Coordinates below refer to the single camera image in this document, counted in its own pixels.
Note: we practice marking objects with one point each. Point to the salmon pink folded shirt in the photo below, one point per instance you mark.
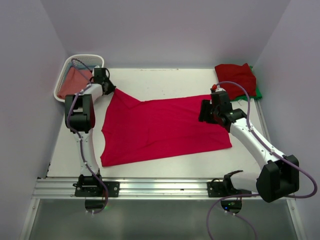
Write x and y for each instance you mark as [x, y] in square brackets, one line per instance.
[75, 81]

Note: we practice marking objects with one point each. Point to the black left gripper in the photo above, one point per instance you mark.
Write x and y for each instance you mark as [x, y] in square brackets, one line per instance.
[111, 88]

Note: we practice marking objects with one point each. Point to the dark red folded shirt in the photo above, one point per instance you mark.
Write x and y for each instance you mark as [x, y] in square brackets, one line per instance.
[230, 73]

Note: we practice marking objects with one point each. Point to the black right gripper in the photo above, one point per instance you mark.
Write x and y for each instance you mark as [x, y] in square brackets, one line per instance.
[206, 105]

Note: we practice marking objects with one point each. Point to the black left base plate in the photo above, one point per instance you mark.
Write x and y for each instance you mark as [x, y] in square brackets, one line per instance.
[113, 188]

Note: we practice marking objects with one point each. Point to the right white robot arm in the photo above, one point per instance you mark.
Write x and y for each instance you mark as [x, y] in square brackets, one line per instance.
[278, 176]

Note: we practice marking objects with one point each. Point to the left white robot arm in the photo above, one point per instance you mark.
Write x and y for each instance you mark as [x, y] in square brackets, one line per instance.
[80, 119]

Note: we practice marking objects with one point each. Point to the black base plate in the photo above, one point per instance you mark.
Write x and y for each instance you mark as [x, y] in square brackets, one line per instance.
[113, 188]
[217, 189]

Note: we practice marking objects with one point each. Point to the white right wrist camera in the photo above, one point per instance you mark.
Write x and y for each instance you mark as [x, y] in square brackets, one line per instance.
[216, 88]

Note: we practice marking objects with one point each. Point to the green folded shirt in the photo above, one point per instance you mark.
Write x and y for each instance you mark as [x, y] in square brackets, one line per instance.
[249, 83]

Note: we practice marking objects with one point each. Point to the white perforated plastic basket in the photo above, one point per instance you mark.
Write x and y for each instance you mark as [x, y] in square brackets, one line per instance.
[88, 59]

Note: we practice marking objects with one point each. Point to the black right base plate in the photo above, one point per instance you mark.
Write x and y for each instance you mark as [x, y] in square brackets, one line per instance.
[217, 189]

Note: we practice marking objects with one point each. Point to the aluminium mounting rail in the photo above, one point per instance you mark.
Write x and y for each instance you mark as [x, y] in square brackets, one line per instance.
[129, 188]

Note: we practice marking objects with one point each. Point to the crimson red t-shirt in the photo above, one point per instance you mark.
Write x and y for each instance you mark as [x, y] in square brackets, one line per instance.
[136, 131]

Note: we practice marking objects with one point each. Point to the light blue folded shirt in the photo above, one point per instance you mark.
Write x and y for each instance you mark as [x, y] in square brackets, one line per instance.
[81, 66]

